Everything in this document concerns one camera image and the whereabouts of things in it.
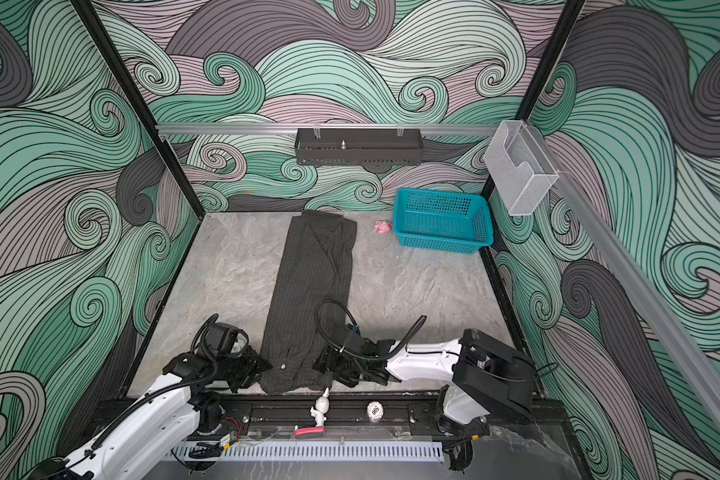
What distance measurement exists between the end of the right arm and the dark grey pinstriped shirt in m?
0.06

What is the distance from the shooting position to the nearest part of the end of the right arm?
0.60m

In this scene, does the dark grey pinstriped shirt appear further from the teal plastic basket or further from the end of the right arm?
the teal plastic basket

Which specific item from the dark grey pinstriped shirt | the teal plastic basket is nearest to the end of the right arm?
the dark grey pinstriped shirt

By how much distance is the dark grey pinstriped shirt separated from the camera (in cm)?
80
